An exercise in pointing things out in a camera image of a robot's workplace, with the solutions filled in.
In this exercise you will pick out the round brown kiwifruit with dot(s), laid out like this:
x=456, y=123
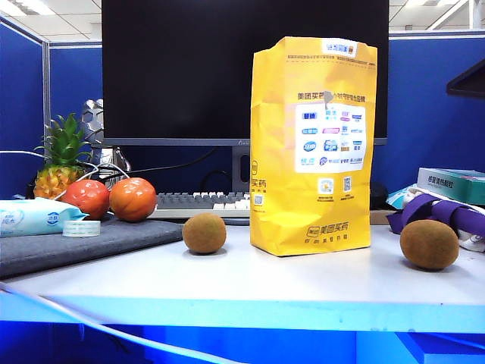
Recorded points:
x=204, y=232

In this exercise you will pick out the yellow printed paper bag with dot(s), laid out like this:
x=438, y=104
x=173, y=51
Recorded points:
x=333, y=212

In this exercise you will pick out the oval brown kiwifruit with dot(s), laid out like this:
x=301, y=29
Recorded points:
x=429, y=244

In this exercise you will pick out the grey and white keyboard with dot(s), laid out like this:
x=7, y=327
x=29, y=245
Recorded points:
x=204, y=203

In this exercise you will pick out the glossy orange tomato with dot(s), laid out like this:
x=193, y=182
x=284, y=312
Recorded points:
x=133, y=199

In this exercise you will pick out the black computer monitor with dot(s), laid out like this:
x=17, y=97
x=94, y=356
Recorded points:
x=178, y=72

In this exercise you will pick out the glossy red tomato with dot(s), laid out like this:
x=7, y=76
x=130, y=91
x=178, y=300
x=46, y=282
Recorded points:
x=86, y=198

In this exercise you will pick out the white and blue packet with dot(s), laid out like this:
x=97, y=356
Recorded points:
x=401, y=197

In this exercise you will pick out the clear adhesive tape roll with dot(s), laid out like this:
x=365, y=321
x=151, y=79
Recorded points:
x=81, y=228

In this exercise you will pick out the grey felt desk mat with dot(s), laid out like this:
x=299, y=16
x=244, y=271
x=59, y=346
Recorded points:
x=87, y=246

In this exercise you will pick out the small yellow pineapple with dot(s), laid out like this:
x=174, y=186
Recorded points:
x=60, y=167

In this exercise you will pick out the teal cardboard box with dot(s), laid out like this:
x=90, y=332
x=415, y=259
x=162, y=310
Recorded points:
x=454, y=184

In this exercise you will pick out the blue wet wipes pack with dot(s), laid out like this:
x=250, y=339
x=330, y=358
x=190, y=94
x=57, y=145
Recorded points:
x=30, y=218

